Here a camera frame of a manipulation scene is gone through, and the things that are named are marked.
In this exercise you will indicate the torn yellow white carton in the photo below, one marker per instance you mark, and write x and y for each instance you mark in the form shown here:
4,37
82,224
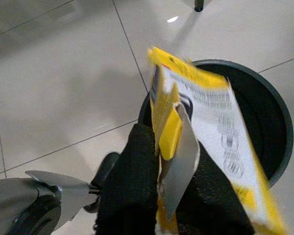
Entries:
210,117

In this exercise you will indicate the black robot foot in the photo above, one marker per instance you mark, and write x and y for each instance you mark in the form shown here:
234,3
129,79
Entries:
106,169

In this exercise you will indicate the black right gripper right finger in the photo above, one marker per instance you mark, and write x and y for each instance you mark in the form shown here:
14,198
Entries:
210,203

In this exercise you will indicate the black round rubbish bin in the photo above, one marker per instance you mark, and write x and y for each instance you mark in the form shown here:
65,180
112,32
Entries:
264,117

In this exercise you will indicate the black furniture leg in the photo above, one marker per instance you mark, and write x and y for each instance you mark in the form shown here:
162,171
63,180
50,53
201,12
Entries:
198,5

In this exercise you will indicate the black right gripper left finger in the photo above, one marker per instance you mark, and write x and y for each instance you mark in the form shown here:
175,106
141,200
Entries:
129,186

